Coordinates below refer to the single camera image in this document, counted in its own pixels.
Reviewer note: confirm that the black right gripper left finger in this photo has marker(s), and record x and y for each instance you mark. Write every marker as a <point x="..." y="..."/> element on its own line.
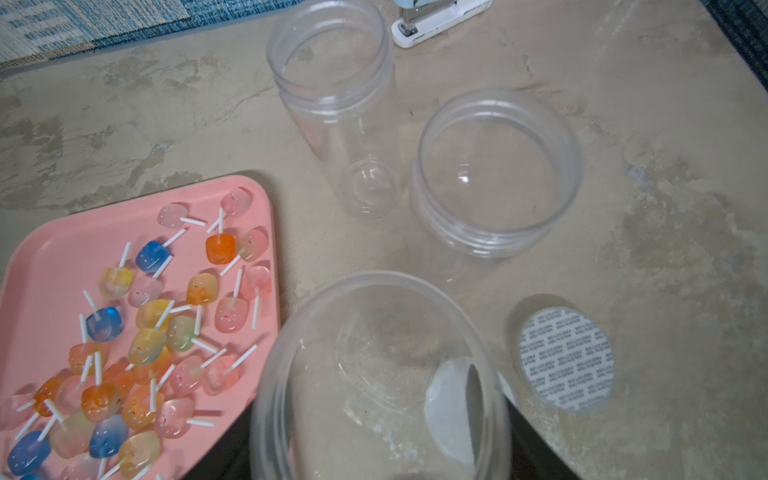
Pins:
<point x="229" y="458"/>

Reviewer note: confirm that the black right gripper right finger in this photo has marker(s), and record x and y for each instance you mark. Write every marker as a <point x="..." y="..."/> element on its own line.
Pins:
<point x="532" y="457"/>

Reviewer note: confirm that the white jar lid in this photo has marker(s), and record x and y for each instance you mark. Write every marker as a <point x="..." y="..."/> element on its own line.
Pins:
<point x="453" y="412"/>

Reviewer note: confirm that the candy jar red lid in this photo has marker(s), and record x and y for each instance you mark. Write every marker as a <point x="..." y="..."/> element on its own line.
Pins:
<point x="341" y="395"/>

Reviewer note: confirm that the candy jar patterned lid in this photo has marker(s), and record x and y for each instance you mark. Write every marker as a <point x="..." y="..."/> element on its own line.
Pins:
<point x="495" y="169"/>

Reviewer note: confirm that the candy jar clear plastic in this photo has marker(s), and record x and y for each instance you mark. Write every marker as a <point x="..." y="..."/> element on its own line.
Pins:
<point x="334" y="67"/>

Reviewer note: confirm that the pile of lollipop candies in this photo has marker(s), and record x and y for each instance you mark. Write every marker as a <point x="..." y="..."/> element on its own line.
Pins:
<point x="130" y="380"/>

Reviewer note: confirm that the pink plastic tray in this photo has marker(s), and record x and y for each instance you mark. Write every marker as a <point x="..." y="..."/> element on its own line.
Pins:
<point x="53" y="278"/>

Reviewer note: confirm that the grey stapler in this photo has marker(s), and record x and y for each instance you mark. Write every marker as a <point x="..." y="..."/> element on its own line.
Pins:
<point x="422" y="20"/>

